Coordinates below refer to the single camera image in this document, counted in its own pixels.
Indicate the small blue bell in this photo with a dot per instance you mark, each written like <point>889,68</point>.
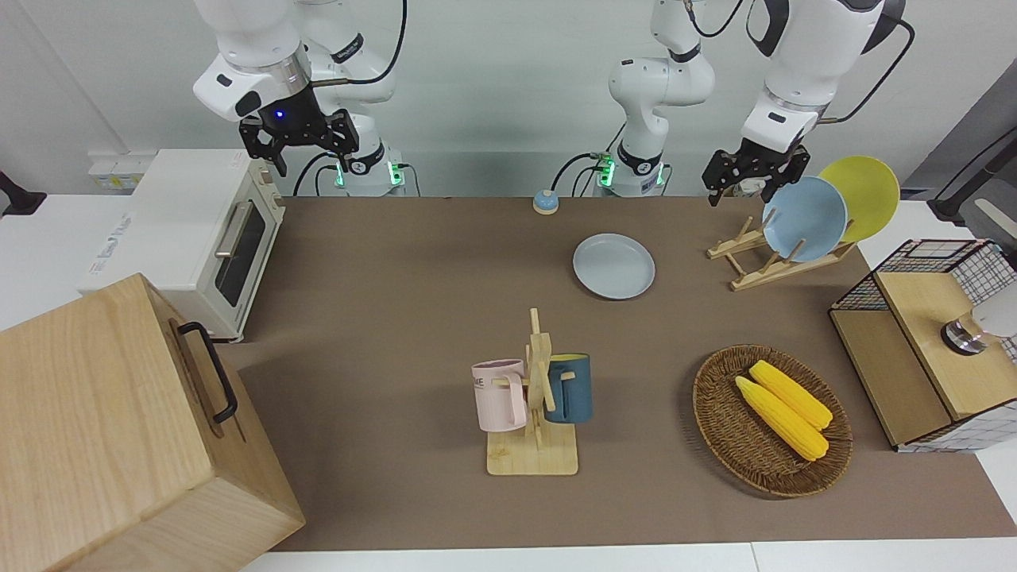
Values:
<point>546,202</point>

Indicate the yellow corn cob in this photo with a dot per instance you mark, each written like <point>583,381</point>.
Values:
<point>783,421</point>
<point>790,395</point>

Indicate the brown table mat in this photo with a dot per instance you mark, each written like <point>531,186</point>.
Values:
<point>397,278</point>

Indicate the wooden plate rack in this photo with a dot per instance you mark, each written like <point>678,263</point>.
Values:
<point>763,276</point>

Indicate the yellow plate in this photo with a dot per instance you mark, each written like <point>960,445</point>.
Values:
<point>874,191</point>

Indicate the white wall power strip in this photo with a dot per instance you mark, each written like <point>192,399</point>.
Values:
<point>119,171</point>

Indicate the brown wicker basket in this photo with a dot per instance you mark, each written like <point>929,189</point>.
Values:
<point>731,429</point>

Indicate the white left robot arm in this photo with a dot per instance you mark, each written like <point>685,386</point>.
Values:
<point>659,79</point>

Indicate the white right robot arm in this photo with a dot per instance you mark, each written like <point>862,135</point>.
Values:
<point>254,48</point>

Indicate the light blue plate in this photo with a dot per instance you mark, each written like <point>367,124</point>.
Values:
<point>804,218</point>

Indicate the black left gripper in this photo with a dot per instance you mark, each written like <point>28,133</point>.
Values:
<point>759,163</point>

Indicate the white toaster oven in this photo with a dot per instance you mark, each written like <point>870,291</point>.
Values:
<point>175,214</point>

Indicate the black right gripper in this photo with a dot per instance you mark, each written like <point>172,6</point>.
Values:
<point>298,127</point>

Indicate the gray plate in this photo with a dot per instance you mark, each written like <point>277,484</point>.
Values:
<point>613,266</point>

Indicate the wooden mug tree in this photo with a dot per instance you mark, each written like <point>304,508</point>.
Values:
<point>532,457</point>

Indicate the pink mug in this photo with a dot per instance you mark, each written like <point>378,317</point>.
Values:
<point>496,397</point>

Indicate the black stand foot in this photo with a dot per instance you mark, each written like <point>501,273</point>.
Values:
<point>16,197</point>

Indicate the dark blue mug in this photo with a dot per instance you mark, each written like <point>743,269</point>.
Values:
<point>574,389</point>

